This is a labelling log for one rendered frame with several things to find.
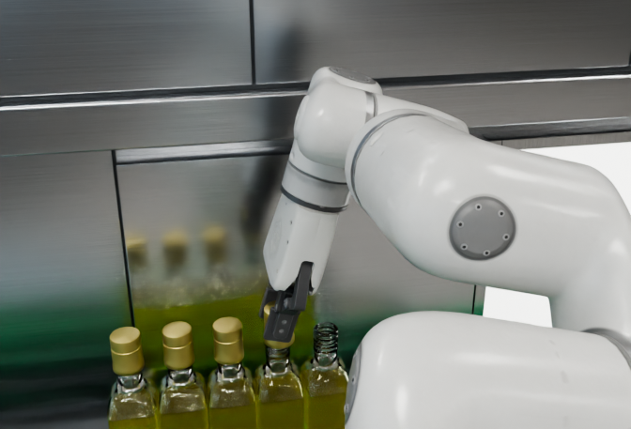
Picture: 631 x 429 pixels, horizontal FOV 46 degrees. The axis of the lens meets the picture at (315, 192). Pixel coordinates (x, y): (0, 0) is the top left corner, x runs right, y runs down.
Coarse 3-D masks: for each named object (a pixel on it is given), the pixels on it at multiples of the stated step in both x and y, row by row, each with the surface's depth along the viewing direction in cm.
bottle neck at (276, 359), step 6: (270, 348) 86; (282, 348) 86; (288, 348) 87; (270, 354) 86; (276, 354) 86; (282, 354) 86; (288, 354) 87; (270, 360) 86; (276, 360) 86; (282, 360) 86; (288, 360) 87; (270, 366) 87; (276, 366) 87; (282, 366) 87; (288, 366) 88; (270, 372) 87; (276, 372) 87; (282, 372) 87
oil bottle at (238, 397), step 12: (216, 372) 88; (216, 384) 86; (228, 384) 86; (240, 384) 86; (252, 384) 87; (216, 396) 85; (228, 396) 86; (240, 396) 86; (252, 396) 86; (216, 408) 86; (228, 408) 86; (240, 408) 86; (252, 408) 87; (216, 420) 86; (228, 420) 87; (240, 420) 87; (252, 420) 87
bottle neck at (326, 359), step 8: (320, 328) 88; (328, 328) 89; (336, 328) 88; (320, 336) 86; (328, 336) 86; (336, 336) 87; (320, 344) 87; (328, 344) 87; (336, 344) 88; (320, 352) 87; (328, 352) 87; (336, 352) 88; (320, 360) 88; (328, 360) 88; (336, 360) 89; (328, 368) 88
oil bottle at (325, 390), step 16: (304, 368) 90; (320, 368) 88; (336, 368) 89; (304, 384) 89; (320, 384) 87; (336, 384) 88; (304, 400) 90; (320, 400) 88; (336, 400) 89; (304, 416) 91; (320, 416) 89; (336, 416) 90
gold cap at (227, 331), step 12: (216, 324) 85; (228, 324) 85; (240, 324) 85; (216, 336) 84; (228, 336) 83; (240, 336) 84; (216, 348) 85; (228, 348) 84; (240, 348) 85; (216, 360) 85; (228, 360) 85
